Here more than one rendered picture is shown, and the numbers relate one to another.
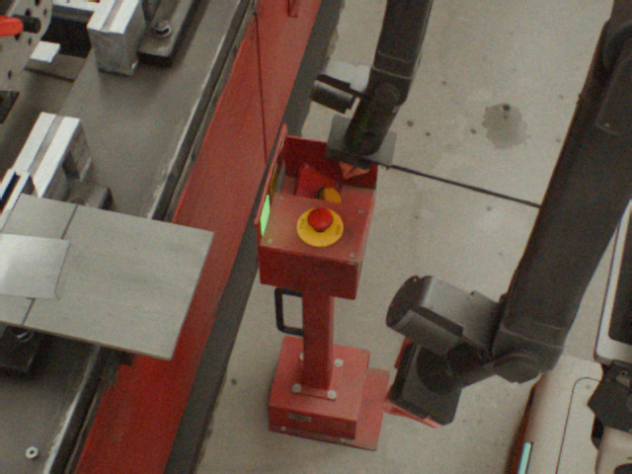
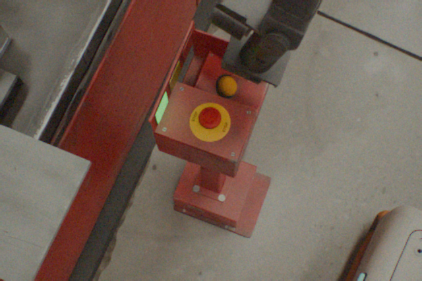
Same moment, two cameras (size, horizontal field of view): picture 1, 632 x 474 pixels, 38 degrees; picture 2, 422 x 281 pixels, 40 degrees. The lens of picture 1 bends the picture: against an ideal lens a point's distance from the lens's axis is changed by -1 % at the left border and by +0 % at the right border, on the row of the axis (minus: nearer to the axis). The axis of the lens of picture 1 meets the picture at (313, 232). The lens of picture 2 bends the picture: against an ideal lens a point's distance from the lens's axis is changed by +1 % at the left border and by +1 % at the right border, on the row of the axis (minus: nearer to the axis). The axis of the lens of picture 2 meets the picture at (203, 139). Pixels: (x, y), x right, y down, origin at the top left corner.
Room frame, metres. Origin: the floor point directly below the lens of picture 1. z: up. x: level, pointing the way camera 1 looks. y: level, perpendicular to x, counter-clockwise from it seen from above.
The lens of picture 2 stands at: (0.46, -0.07, 1.75)
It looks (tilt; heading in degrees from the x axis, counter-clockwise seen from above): 73 degrees down; 12
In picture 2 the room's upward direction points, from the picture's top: 3 degrees counter-clockwise
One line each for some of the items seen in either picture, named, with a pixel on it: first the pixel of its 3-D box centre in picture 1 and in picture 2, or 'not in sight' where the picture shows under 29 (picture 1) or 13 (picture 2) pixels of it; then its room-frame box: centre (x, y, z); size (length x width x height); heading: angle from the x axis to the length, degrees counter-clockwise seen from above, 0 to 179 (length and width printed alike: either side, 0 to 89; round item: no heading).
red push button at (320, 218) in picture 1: (320, 222); (210, 119); (0.79, -0.01, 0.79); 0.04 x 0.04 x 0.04
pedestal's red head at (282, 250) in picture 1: (319, 212); (213, 103); (0.84, -0.01, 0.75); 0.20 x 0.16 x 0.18; 168
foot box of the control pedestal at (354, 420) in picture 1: (331, 390); (223, 189); (0.83, -0.04, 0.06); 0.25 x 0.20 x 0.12; 78
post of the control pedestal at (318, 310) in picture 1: (318, 318); (213, 156); (0.84, -0.01, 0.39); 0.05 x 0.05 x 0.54; 78
